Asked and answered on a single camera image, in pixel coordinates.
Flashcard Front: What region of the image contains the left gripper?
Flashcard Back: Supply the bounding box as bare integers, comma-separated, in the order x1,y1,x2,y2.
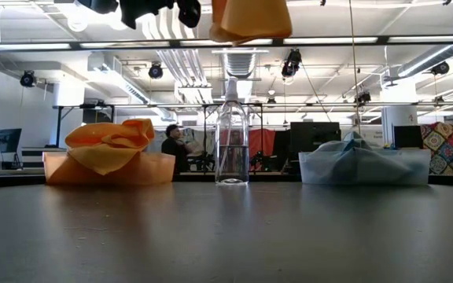
119,0,203,31

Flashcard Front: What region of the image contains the light blue microfiber towel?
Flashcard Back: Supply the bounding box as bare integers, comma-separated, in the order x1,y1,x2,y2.
320,131,414,184
316,140,345,155

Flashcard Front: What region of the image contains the black ceiling spotlight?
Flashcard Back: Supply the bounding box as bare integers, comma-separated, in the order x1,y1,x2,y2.
19,69,38,88
430,61,451,76
354,90,372,105
281,48,303,79
148,61,164,79

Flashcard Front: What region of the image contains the person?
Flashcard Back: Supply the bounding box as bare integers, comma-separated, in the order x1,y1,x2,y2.
160,123,194,175

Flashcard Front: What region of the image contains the long ceiling light bar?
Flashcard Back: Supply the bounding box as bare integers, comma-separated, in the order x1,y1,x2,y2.
0,35,453,51

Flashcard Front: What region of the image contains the red cloth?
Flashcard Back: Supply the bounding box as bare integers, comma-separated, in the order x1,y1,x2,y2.
218,128,278,159

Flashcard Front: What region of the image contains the clear spray bottle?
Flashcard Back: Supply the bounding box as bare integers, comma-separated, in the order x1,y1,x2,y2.
214,76,250,186

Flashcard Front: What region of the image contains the orange plastic basket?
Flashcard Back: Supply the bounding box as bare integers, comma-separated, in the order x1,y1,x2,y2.
42,151,176,186

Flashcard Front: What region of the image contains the wide black monitor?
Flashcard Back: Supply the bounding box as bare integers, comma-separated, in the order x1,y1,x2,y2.
289,121,342,156

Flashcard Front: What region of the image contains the black metal rack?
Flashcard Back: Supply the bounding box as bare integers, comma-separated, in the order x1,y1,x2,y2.
52,102,116,149

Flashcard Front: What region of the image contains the dark monitor on stand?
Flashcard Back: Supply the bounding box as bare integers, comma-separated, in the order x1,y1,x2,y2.
0,127,23,155

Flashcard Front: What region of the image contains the small black monitor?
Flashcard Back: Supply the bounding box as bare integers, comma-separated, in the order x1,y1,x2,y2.
392,124,425,149

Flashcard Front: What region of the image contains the translucent pale blue basket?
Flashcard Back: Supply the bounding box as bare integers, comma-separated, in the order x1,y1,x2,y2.
298,148,433,186

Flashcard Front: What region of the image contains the ribbed ventilation duct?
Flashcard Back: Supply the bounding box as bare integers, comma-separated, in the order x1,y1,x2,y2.
212,0,270,79

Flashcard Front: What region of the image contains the white rectangular air duct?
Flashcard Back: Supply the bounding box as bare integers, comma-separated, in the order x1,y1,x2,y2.
87,53,176,122

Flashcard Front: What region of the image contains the thin slanted wire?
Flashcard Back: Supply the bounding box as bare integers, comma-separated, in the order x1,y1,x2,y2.
300,64,333,123

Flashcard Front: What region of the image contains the silver round ceiling duct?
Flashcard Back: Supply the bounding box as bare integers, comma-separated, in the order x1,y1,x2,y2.
397,27,453,79

